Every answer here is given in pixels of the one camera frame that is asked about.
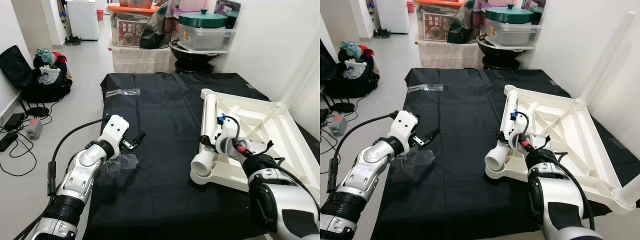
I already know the crumpled clear plastic bag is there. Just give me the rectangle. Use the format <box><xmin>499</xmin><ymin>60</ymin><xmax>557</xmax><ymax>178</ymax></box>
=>
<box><xmin>392</xmin><ymin>150</ymin><xmax>436</xmax><ymax>181</ymax></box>
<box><xmin>97</xmin><ymin>152</ymin><xmax>138</xmax><ymax>186</ymax></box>

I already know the black cloth cover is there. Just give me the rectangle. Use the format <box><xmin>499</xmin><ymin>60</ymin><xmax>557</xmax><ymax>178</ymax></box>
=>
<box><xmin>370</xmin><ymin>68</ymin><xmax>640</xmax><ymax>240</ymax></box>
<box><xmin>82</xmin><ymin>72</ymin><xmax>321</xmax><ymax>240</ymax></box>

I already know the white plastic table top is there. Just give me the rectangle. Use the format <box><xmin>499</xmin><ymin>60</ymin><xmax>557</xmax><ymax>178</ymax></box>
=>
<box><xmin>190</xmin><ymin>89</ymin><xmax>321</xmax><ymax>201</ymax></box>
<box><xmin>484</xmin><ymin>85</ymin><xmax>640</xmax><ymax>216</ymax></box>

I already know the black wok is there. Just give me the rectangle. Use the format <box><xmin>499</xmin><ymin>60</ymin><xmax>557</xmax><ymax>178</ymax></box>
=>
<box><xmin>169</xmin><ymin>40</ymin><xmax>223</xmax><ymax>73</ymax></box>
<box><xmin>475</xmin><ymin>36</ymin><xmax>531</xmax><ymax>69</ymax></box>

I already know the beige cloth covered table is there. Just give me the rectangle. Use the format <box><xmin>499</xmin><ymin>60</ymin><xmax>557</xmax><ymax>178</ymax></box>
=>
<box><xmin>417</xmin><ymin>40</ymin><xmax>486</xmax><ymax>70</ymax></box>
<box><xmin>110</xmin><ymin>46</ymin><xmax>178</xmax><ymax>74</ymax></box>

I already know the grey charger with red label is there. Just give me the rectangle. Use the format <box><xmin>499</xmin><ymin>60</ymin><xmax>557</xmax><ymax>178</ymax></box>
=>
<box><xmin>26</xmin><ymin>118</ymin><xmax>43</xmax><ymax>140</ymax></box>
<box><xmin>329</xmin><ymin>114</ymin><xmax>348</xmax><ymax>137</ymax></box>

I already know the flat black router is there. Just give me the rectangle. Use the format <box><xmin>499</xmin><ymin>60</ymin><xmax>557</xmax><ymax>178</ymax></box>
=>
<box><xmin>25</xmin><ymin>106</ymin><xmax>51</xmax><ymax>118</ymax></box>
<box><xmin>330</xmin><ymin>101</ymin><xmax>356</xmax><ymax>113</ymax></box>

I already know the open black suitcase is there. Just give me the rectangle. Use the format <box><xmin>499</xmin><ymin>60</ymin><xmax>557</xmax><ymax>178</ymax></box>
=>
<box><xmin>0</xmin><ymin>45</ymin><xmax>73</xmax><ymax>104</ymax></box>
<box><xmin>320</xmin><ymin>50</ymin><xmax>381</xmax><ymax>99</ymax></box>

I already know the white shelf board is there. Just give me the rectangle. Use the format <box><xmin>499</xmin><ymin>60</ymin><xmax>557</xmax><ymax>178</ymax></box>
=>
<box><xmin>175</xmin><ymin>47</ymin><xmax>231</xmax><ymax>55</ymax></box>
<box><xmin>482</xmin><ymin>44</ymin><xmax>538</xmax><ymax>51</ymax></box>

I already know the white plastic bag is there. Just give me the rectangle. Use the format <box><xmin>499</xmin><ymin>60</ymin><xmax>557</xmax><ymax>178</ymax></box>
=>
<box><xmin>344</xmin><ymin>60</ymin><xmax>368</xmax><ymax>80</ymax></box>
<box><xmin>39</xmin><ymin>66</ymin><xmax>61</xmax><ymax>85</ymax></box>

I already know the clear plastic storage box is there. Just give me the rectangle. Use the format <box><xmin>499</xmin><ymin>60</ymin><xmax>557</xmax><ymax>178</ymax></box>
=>
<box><xmin>177</xmin><ymin>25</ymin><xmax>236</xmax><ymax>52</ymax></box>
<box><xmin>484</xmin><ymin>21</ymin><xmax>542</xmax><ymax>48</ymax></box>

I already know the teal plush toy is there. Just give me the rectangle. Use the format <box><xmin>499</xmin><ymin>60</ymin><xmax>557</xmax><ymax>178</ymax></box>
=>
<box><xmin>340</xmin><ymin>41</ymin><xmax>361</xmax><ymax>60</ymax></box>
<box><xmin>35</xmin><ymin>48</ymin><xmax>56</xmax><ymax>66</ymax></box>

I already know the black power adapter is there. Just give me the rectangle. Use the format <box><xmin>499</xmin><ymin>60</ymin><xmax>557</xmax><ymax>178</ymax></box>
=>
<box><xmin>2</xmin><ymin>113</ymin><xmax>25</xmax><ymax>128</ymax></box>

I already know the black power strip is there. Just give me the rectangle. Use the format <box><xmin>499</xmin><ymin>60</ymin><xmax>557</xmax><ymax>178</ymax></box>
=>
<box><xmin>0</xmin><ymin>131</ymin><xmax>18</xmax><ymax>152</ymax></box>

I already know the green pot lid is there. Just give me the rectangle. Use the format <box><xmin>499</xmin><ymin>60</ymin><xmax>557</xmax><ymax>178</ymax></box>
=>
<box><xmin>178</xmin><ymin>9</ymin><xmax>228</xmax><ymax>28</ymax></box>
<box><xmin>484</xmin><ymin>4</ymin><xmax>535</xmax><ymax>23</ymax></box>

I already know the white appliance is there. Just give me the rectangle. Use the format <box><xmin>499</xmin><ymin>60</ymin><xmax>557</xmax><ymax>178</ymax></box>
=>
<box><xmin>376</xmin><ymin>0</ymin><xmax>410</xmax><ymax>35</ymax></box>
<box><xmin>66</xmin><ymin>0</ymin><xmax>100</xmax><ymax>41</ymax></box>

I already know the clear storage box orange lid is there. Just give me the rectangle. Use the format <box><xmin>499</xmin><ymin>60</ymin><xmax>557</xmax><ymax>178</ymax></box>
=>
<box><xmin>107</xmin><ymin>4</ymin><xmax>161</xmax><ymax>49</ymax></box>
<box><xmin>415</xmin><ymin>0</ymin><xmax>468</xmax><ymax>43</ymax></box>

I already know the dark printed packet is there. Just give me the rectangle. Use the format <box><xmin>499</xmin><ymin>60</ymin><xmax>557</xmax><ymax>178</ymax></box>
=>
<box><xmin>214</xmin><ymin>0</ymin><xmax>241</xmax><ymax>18</ymax></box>
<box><xmin>522</xmin><ymin>0</ymin><xmax>547</xmax><ymax>13</ymax></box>

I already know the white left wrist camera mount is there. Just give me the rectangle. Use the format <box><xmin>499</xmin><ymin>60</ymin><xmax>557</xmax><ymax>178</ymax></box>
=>
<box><xmin>97</xmin><ymin>115</ymin><xmax>130</xmax><ymax>157</ymax></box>
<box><xmin>387</xmin><ymin>110</ymin><xmax>420</xmax><ymax>153</ymax></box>

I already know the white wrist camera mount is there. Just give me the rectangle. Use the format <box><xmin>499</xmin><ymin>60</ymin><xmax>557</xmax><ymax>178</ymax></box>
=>
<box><xmin>216</xmin><ymin>116</ymin><xmax>242</xmax><ymax>155</ymax></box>
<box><xmin>512</xmin><ymin>117</ymin><xmax>538</xmax><ymax>151</ymax></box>
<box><xmin>387</xmin><ymin>110</ymin><xmax>420</xmax><ymax>153</ymax></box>
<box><xmin>97</xmin><ymin>115</ymin><xmax>130</xmax><ymax>157</ymax></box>

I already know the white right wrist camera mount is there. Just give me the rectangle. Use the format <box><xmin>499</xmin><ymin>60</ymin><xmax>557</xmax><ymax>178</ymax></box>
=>
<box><xmin>216</xmin><ymin>116</ymin><xmax>242</xmax><ymax>155</ymax></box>
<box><xmin>512</xmin><ymin>117</ymin><xmax>538</xmax><ymax>151</ymax></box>

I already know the grey floor cable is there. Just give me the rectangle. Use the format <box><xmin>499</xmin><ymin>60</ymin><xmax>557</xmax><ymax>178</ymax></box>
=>
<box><xmin>320</xmin><ymin>107</ymin><xmax>351</xmax><ymax>156</ymax></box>
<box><xmin>0</xmin><ymin>115</ymin><xmax>51</xmax><ymax>177</ymax></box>

